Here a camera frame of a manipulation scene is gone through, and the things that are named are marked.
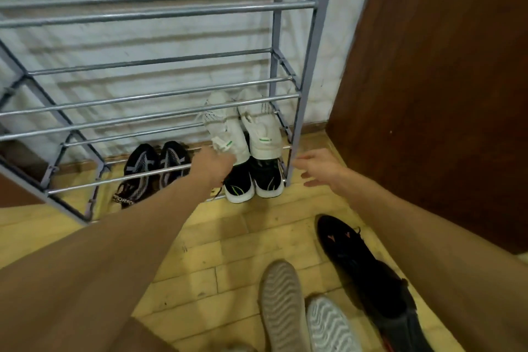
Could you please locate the person's right forearm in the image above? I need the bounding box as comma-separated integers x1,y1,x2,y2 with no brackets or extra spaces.
338,170,528,352

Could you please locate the black grey patterned sneaker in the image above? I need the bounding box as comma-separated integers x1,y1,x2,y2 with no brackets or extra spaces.
158,140,193,190
112,143,161,210

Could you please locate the black green sneaker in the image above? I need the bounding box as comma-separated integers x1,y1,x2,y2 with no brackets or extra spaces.
249,156,285,199
222,159,256,204

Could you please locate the white ribbed-sole sneaker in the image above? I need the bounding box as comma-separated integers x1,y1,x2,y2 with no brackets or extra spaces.
306,296,364,352

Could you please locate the person's right hand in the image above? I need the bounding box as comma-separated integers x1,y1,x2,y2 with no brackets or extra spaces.
291,147,351,196

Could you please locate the black orange-accent sneaker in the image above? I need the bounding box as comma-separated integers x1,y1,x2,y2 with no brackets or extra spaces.
315,214,411,317

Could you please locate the grey metal shoe rack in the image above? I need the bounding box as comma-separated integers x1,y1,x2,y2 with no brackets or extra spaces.
0,0,337,224

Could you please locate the beige lime-accent sneaker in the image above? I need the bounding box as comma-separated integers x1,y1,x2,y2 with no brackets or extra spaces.
258,261,312,352

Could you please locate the person's left hand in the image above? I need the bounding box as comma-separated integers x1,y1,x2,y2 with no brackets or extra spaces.
188,146,236,196

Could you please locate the white knit sneaker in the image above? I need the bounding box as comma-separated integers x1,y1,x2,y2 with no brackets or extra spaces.
235,86,284,161
197,90,251,167

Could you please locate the person's left forearm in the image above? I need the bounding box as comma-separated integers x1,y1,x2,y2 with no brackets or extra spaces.
0,174,207,352

